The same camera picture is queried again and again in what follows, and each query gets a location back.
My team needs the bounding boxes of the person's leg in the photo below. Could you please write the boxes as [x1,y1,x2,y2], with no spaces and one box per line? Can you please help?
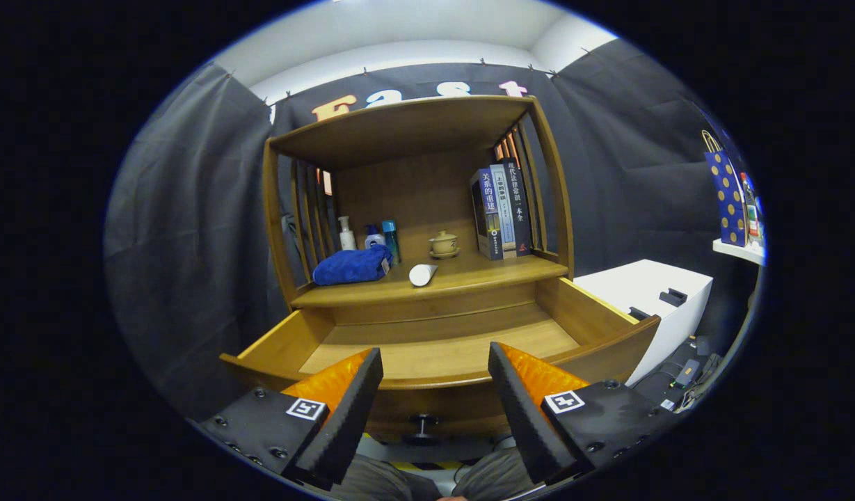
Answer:
[458,447,539,498]
[330,452,442,501]

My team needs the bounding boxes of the wooden cabinet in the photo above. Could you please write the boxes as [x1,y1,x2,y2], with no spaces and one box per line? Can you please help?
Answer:
[262,95,575,328]

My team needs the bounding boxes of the black spine book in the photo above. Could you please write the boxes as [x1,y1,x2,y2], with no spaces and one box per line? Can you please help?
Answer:
[502,157,534,257]

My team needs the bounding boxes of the white wall shelf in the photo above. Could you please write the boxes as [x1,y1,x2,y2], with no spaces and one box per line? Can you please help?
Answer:
[712,238,767,267]

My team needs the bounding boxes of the person's right leg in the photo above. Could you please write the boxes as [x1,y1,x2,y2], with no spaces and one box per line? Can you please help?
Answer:
[458,447,539,498]

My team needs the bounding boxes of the blue spine book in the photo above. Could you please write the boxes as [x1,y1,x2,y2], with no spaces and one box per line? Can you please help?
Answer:
[470,167,504,261]

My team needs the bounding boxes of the teal cylindrical bottle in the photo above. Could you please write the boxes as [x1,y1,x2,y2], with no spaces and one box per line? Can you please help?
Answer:
[381,220,401,265]

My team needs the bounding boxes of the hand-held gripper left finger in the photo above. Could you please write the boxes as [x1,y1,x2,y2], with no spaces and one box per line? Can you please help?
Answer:
[198,348,385,491]

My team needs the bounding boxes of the wooden countertop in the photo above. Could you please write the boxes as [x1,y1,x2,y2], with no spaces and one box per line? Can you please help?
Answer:
[291,250,569,309]

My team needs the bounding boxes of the dark floor device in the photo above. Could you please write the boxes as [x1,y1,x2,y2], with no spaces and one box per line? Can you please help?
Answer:
[636,334,721,413]

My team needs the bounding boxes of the white storage box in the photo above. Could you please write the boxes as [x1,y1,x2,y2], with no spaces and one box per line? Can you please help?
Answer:
[572,259,714,387]

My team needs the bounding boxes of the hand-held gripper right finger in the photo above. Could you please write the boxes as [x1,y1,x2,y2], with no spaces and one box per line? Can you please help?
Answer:
[487,341,678,486]

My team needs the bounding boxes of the blue folded towel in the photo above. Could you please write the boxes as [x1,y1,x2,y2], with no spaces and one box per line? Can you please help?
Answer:
[312,244,394,287]

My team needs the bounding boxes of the black backdrop cloth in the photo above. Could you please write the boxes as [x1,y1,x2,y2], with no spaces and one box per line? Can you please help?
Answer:
[106,38,748,418]

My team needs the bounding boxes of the blue polka dot gift bag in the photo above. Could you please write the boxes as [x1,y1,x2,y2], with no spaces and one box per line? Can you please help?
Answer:
[701,130,748,248]

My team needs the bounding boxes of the person's left leg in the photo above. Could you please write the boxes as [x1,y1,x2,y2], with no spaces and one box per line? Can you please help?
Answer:
[330,452,442,501]

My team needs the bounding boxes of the white spine book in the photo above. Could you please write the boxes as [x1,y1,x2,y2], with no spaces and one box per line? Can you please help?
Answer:
[490,164,517,260]

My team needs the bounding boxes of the wooden drawer with black knob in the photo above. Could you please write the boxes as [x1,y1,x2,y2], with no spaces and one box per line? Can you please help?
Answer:
[220,277,661,446]

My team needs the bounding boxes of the beige lidded teacup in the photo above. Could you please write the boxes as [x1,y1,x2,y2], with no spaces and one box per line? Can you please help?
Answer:
[429,230,461,260]

